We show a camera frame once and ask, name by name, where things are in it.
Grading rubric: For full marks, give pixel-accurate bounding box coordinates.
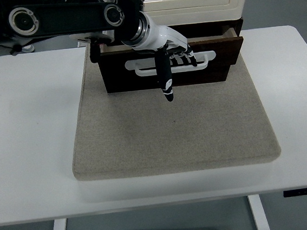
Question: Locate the person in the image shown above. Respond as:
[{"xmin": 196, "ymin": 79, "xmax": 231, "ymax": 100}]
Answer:
[{"xmin": 21, "ymin": 44, "xmax": 36, "ymax": 55}]

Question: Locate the white drawer handle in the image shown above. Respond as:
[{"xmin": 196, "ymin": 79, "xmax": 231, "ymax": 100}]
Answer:
[{"xmin": 123, "ymin": 50, "xmax": 217, "ymax": 79}]

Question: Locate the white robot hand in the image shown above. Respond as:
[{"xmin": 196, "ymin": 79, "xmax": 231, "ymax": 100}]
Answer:
[{"xmin": 127, "ymin": 9, "xmax": 202, "ymax": 107}]

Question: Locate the dark wooden drawer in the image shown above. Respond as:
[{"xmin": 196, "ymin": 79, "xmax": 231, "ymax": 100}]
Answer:
[{"xmin": 95, "ymin": 27, "xmax": 247, "ymax": 82}]

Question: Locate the dark wooden drawer case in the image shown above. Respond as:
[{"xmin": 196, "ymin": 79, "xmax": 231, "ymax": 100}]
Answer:
[{"xmin": 88, "ymin": 16, "xmax": 250, "ymax": 96}]

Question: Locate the cream plastic cabinet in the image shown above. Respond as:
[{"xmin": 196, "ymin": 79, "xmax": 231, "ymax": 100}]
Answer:
[{"xmin": 141, "ymin": 0, "xmax": 257, "ymax": 30}]

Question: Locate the beige fabric mat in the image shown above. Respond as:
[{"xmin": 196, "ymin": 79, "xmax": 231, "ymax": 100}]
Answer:
[{"xmin": 59, "ymin": 23, "xmax": 283, "ymax": 182}]

